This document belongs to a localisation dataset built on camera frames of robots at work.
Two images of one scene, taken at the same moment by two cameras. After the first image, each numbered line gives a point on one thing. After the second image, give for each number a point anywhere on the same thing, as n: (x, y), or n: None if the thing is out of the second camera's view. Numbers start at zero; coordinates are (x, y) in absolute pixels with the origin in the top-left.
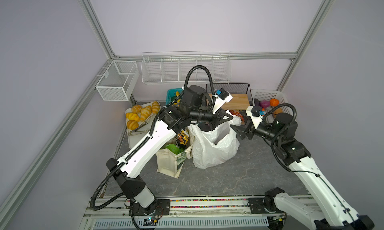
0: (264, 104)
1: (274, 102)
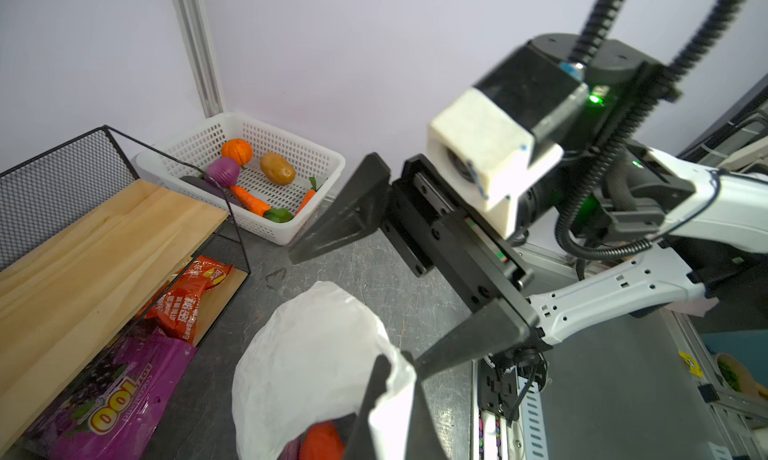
0: (223, 171)
1: (237, 149)
